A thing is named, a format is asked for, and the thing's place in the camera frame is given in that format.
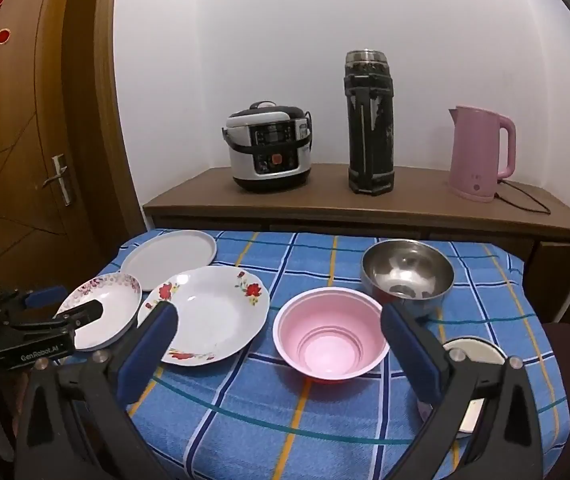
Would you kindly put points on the white black rice cooker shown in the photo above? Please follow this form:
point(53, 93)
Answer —
point(265, 150)

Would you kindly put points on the small pink floral plate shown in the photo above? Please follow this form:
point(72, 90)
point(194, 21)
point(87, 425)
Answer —
point(115, 305)

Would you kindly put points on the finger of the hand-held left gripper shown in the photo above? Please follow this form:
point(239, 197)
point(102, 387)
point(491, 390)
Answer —
point(85, 314)
point(45, 296)

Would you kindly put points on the wooden door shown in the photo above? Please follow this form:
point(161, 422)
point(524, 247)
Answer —
point(25, 135)

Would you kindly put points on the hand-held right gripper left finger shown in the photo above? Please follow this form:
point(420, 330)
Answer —
point(147, 355)

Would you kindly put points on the pink plastic bowl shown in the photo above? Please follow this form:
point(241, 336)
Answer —
point(325, 330)

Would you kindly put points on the plain white plate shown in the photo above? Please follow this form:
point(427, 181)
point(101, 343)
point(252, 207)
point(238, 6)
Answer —
point(170, 257)

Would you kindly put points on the large red floral plate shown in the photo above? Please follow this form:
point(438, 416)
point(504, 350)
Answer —
point(215, 310)

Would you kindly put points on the blue plaid tablecloth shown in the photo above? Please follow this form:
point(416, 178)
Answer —
point(315, 260)

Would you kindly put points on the tall black thermos flask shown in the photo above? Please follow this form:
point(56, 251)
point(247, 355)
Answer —
point(370, 130)

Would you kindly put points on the pink electric kettle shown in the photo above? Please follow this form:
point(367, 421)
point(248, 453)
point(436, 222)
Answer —
point(472, 155)

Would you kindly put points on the brown wooden cabinet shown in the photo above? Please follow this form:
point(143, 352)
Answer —
point(415, 205)

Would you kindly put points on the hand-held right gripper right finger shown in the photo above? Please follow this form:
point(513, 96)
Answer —
point(410, 355)

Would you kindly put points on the stainless steel bowl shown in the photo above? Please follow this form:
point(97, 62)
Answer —
point(405, 270)

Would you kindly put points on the wooden door frame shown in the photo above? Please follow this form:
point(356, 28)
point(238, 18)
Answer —
point(115, 110)

